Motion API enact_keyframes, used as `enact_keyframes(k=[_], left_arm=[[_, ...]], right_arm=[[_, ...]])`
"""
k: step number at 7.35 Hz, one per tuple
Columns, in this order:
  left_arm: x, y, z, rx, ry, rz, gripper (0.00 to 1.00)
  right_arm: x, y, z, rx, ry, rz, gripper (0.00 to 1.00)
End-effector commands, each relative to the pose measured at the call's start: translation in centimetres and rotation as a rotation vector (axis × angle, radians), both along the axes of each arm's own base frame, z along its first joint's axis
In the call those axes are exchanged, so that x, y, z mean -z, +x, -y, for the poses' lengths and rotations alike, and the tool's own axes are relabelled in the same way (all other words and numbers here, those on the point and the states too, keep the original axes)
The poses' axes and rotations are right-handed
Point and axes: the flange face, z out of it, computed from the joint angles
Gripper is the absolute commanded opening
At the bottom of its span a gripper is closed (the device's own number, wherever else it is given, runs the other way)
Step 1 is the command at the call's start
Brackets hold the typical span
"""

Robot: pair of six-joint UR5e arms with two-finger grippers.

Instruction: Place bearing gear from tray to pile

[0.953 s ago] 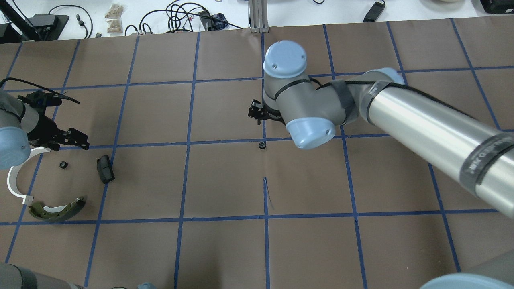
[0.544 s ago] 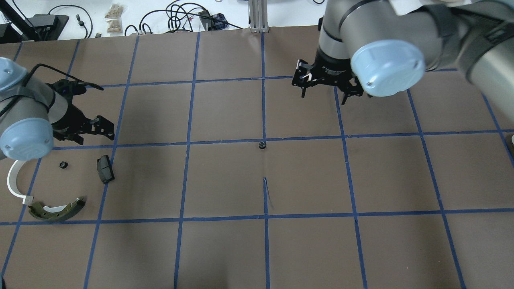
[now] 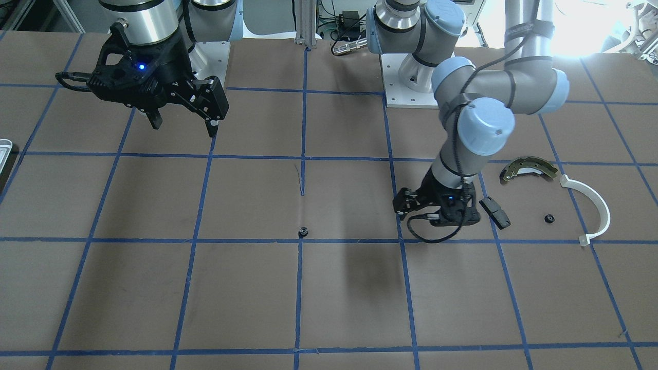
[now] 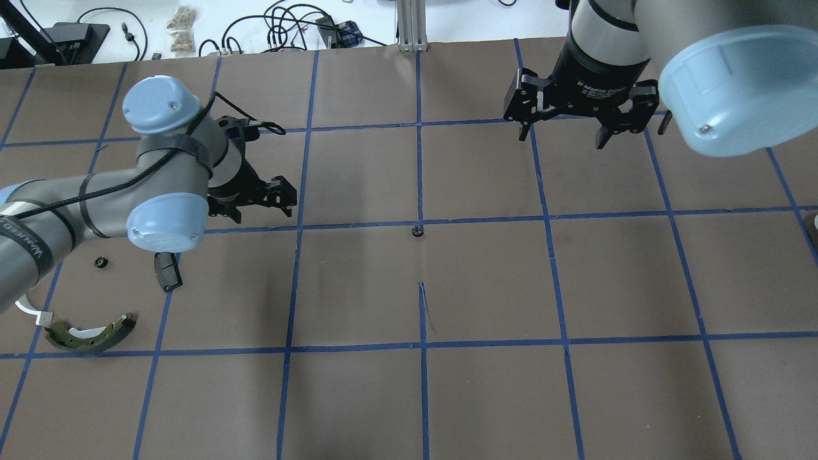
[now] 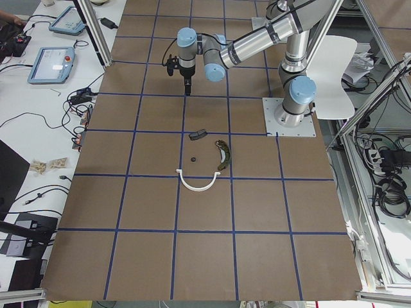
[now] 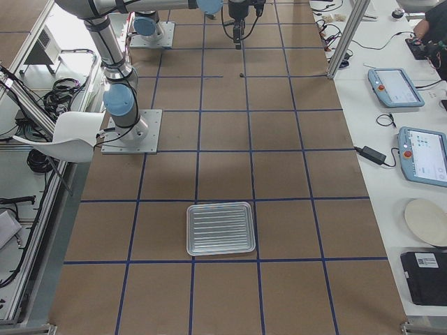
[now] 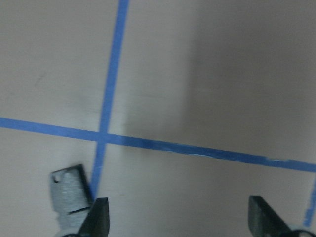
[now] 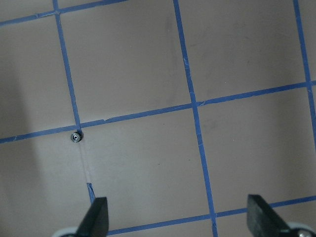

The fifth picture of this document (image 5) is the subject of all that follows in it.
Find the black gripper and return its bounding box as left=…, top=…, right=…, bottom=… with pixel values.
left=179, top=66, right=195, bottom=96

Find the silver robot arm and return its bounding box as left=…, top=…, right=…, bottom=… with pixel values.
left=162, top=0, right=342, bottom=128

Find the black brake pad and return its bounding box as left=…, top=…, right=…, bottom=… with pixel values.
left=189, top=129, right=207, bottom=141

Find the olive green brake shoe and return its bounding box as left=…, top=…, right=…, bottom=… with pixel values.
left=215, top=139, right=232, bottom=171

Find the black power strip adapter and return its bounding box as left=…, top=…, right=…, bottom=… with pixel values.
left=69, top=87, right=98, bottom=105

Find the far teach pendant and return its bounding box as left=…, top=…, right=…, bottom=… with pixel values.
left=49, top=6, right=85, bottom=36

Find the teach pendant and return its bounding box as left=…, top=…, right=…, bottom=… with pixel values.
left=28, top=47, right=75, bottom=85
left=49, top=6, right=85, bottom=36

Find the near teach pendant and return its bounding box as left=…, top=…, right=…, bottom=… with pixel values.
left=28, top=47, right=75, bottom=85

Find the white plastic chair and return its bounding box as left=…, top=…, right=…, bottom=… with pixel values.
left=306, top=35, right=357, bottom=120

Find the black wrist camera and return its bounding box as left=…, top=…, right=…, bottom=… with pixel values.
left=166, top=55, right=179, bottom=76

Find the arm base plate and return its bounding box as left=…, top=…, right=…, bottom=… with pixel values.
left=262, top=98, right=316, bottom=137
left=251, top=17, right=269, bottom=31

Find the white curved plastic bracket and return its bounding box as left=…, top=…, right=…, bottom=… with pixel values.
left=175, top=169, right=221, bottom=193

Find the aluminium frame post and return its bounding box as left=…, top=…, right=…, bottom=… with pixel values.
left=73, top=0, right=112, bottom=67

